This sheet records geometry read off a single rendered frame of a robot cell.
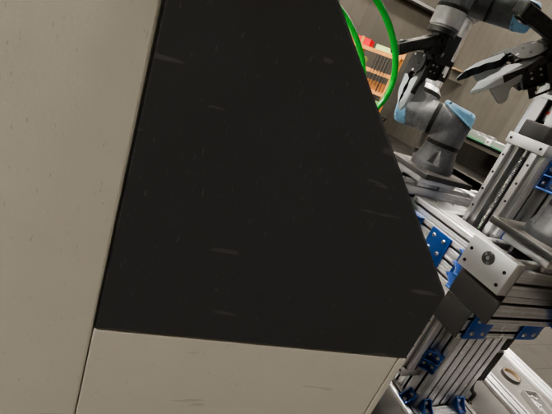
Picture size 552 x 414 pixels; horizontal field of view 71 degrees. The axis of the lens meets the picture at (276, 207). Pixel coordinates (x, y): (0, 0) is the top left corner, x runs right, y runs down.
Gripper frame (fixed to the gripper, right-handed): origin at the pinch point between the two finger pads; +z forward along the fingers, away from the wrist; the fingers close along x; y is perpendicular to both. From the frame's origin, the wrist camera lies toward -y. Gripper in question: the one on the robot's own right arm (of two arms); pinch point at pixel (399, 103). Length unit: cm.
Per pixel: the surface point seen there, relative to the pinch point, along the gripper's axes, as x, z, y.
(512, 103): 584, -53, 608
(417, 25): 905, -160, 516
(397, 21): 899, -147, 456
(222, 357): -47, 46, -40
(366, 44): 767, -63, 339
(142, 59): -47, 3, -62
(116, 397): -47, 57, -55
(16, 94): -47, 11, -73
